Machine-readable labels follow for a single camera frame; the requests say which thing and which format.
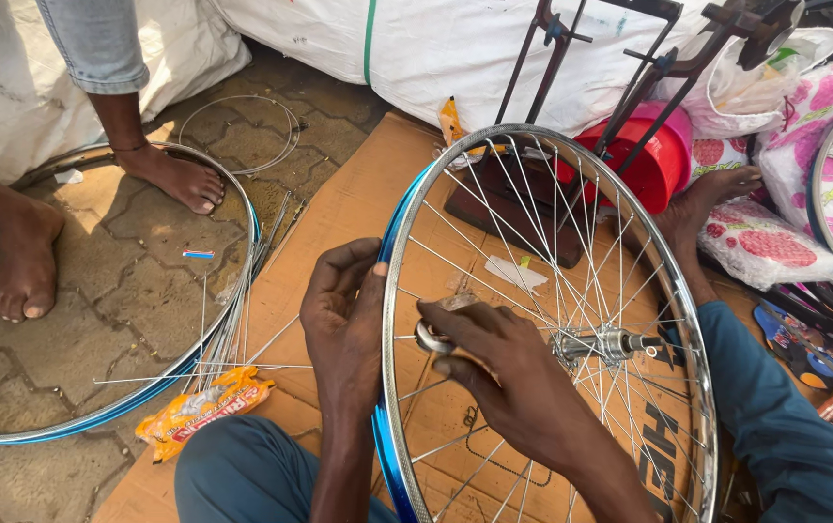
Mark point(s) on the bunch of loose steel spokes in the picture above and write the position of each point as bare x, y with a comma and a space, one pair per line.
231, 341

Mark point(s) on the person's right hand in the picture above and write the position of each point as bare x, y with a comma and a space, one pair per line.
525, 392

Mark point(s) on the person's right foot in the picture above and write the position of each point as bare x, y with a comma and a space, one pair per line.
707, 200

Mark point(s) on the small blue red sticker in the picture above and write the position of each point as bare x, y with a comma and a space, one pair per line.
198, 254

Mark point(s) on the brown cardboard sheet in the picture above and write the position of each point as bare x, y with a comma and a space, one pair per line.
315, 240

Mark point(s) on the person's left leg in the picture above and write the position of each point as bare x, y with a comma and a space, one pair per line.
249, 472

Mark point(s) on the large white sack green stripe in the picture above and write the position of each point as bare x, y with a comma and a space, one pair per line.
445, 51

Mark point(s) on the plain white woven sack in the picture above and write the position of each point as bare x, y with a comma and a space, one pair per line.
10, 87

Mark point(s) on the metal wheel truing stand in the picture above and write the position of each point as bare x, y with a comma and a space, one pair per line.
504, 207

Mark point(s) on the heap of colourful bicycle parts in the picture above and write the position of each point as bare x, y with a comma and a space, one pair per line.
816, 341

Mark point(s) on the large pink dotted wrapped bundle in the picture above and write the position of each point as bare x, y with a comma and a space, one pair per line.
823, 109

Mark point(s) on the person's right leg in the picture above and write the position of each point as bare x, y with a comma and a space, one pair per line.
787, 436

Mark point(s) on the small pink dotted wrapped bundle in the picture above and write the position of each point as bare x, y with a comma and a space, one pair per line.
714, 154

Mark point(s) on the red plastic tub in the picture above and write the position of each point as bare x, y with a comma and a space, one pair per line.
652, 163

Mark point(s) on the small orange yellow packet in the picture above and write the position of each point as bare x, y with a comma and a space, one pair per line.
451, 120

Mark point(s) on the white plastic carrier bag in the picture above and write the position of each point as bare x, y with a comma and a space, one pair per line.
732, 102

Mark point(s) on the crumpled white paper scrap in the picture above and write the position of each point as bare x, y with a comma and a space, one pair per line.
68, 176

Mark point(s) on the round metal spoke wrench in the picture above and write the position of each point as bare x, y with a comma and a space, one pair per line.
431, 340

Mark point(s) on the flat pink dotted wrapped bundle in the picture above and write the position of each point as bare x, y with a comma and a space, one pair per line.
769, 247

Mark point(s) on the flat white paper strip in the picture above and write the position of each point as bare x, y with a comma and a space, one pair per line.
514, 273

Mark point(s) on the bare blue chrome bicycle rim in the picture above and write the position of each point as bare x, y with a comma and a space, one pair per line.
251, 240

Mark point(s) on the yellow plastic packet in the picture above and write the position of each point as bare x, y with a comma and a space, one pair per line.
198, 410

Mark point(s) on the person's left hand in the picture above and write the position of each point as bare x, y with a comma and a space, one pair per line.
344, 341

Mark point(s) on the spoked blue chrome bicycle wheel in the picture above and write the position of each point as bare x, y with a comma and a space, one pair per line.
390, 428

